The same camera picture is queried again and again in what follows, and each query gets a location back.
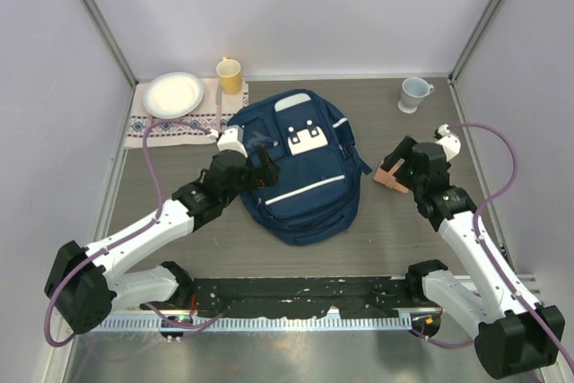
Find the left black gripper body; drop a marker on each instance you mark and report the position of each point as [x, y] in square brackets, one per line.
[251, 177]

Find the pink handled fork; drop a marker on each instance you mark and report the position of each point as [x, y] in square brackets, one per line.
[149, 126]

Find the aluminium frame rail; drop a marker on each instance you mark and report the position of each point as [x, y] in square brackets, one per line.
[88, 299]

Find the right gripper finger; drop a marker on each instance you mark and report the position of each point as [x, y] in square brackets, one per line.
[400, 177]
[401, 153]

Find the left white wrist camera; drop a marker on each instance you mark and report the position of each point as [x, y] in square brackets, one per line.
[230, 139]

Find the pink handled table knife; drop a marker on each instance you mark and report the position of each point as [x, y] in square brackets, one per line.
[218, 101]

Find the white paper plate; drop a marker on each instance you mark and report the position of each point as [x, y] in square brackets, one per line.
[172, 95]

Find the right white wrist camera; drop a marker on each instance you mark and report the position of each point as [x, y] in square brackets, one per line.
[449, 141]

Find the navy blue student backpack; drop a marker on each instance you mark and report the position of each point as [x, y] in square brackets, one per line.
[318, 190]

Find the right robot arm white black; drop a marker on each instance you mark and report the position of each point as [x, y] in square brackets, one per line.
[512, 331]

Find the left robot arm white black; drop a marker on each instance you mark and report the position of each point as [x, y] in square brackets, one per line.
[191, 207]

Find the white slotted cable duct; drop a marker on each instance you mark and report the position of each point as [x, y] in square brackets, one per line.
[331, 322]

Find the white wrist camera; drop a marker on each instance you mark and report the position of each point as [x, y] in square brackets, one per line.
[230, 139]
[449, 141]

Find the light blue footed cup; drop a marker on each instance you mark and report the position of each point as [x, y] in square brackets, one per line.
[414, 91]

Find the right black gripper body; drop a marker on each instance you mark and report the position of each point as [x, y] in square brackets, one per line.
[413, 178]

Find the patterned cloth placemat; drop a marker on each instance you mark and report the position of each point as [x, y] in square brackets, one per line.
[174, 134]

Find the yellow mug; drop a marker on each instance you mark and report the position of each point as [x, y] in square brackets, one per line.
[230, 76]

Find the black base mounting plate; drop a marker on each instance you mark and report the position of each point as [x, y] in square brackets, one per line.
[302, 298]

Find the tan leather wallet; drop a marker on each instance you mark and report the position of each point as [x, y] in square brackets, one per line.
[387, 178]

